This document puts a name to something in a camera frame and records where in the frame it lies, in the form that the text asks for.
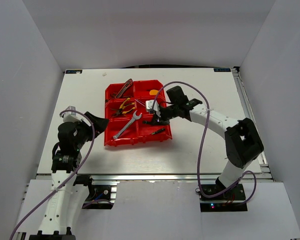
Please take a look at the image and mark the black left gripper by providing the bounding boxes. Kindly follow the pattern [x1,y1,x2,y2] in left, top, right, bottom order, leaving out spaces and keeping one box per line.
[73,111,109,150]

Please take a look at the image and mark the green black precision screwdriver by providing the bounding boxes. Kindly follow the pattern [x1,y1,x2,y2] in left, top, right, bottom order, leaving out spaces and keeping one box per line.
[151,127,166,135]
[142,120,152,125]

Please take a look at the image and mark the silver open-end wrench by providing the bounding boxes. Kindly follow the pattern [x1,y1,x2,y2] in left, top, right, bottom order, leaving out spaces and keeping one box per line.
[113,111,143,140]

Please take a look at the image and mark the yellow handled pliers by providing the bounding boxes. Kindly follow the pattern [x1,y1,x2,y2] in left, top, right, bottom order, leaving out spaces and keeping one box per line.
[111,102,136,118]
[111,97,131,117]

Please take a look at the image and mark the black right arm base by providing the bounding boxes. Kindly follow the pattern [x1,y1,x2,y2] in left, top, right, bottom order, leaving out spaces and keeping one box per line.
[195,183,248,213]

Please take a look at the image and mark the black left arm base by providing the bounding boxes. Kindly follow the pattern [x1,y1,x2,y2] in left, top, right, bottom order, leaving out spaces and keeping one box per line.
[82,179,117,210]

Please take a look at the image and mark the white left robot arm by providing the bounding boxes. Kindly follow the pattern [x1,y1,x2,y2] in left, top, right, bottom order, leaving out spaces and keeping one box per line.
[29,110,109,240]

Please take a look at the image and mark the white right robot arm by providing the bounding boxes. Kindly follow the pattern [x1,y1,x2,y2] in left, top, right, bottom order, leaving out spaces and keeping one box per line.
[145,86,264,200]

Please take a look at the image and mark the red six-compartment organizer tray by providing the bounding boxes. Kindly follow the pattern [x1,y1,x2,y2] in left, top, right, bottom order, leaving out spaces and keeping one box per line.
[104,79,173,147]

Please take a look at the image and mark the blue corner label sticker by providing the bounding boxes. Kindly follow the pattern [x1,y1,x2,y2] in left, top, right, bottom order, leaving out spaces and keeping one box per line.
[213,68,232,73]
[65,69,83,74]

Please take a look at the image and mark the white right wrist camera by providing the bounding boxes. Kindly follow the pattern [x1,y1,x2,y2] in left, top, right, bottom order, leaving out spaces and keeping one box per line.
[145,100,161,117]

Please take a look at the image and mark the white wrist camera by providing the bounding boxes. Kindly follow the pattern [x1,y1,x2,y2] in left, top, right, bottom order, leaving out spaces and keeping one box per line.
[61,105,80,123]
[145,100,161,117]

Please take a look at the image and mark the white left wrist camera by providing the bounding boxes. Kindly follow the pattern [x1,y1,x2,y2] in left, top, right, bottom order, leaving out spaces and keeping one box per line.
[61,105,80,123]

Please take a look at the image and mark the aluminium table frame rail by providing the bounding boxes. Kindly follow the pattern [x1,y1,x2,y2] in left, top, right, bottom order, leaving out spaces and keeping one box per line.
[35,172,273,181]

